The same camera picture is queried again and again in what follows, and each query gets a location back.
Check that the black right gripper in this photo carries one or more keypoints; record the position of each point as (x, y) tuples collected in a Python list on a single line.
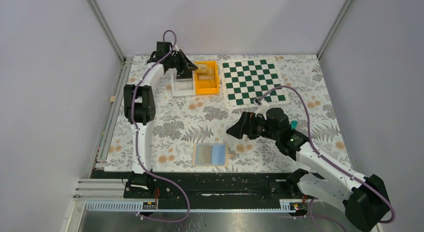
[(248, 126)]

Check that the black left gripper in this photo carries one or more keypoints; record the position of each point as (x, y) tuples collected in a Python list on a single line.
[(180, 61)]

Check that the beige leather card holder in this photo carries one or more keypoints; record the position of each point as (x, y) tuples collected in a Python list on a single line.
[(211, 154)]

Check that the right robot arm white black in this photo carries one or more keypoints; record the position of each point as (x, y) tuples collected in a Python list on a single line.
[(363, 199)]

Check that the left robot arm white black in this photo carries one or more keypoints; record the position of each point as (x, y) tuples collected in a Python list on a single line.
[(140, 107)]

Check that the teal card on table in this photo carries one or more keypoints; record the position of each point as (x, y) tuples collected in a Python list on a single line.
[(294, 124)]

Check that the black box in white bin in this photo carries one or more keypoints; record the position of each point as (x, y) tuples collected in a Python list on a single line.
[(184, 77)]

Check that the wooden block in orange bin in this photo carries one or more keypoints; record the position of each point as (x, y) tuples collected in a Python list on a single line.
[(209, 76)]

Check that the white plastic bin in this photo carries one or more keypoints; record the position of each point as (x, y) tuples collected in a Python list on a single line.
[(180, 89)]

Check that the floral table cloth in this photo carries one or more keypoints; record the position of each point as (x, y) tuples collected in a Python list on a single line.
[(181, 122)]

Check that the green white chessboard mat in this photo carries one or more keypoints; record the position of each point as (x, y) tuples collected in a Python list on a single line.
[(245, 79)]

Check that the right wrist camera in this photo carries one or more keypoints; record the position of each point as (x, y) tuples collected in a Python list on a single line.
[(262, 109)]

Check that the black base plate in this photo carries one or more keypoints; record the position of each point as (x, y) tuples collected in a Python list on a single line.
[(214, 190)]

